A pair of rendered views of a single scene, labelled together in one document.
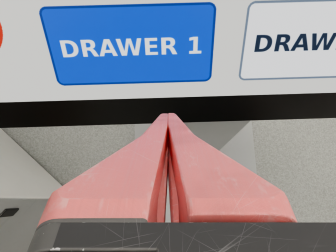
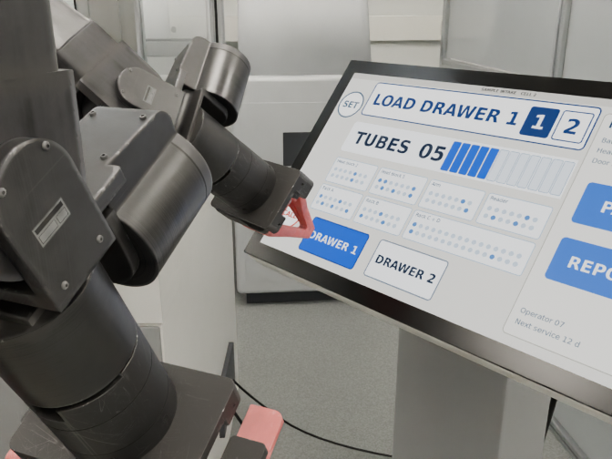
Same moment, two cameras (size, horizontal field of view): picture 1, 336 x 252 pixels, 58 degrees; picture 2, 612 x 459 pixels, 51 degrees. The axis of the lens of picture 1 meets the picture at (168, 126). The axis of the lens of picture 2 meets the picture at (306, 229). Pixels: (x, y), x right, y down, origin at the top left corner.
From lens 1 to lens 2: 66 cm
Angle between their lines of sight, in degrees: 62
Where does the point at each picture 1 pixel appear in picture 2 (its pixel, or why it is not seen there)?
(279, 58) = (383, 270)
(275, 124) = not seen: outside the picture
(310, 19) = (401, 255)
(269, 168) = not seen: outside the picture
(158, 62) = (337, 252)
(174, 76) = (339, 261)
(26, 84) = (288, 243)
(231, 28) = (371, 248)
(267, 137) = not seen: outside the picture
